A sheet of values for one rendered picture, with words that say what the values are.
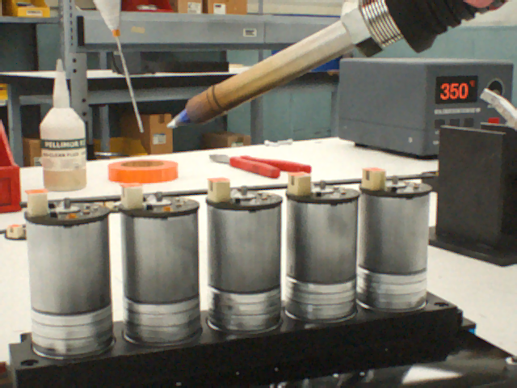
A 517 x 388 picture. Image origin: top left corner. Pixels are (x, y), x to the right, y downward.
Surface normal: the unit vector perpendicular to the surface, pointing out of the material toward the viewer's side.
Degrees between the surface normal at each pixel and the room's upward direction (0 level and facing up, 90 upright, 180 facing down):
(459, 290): 0
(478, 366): 0
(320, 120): 90
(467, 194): 90
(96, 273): 90
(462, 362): 0
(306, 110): 90
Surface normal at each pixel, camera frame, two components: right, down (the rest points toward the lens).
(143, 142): -0.73, 0.13
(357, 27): -0.40, 0.18
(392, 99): -0.90, 0.08
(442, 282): 0.00, -0.98
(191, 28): 0.62, 0.15
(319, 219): -0.19, 0.18
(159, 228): 0.16, 0.18
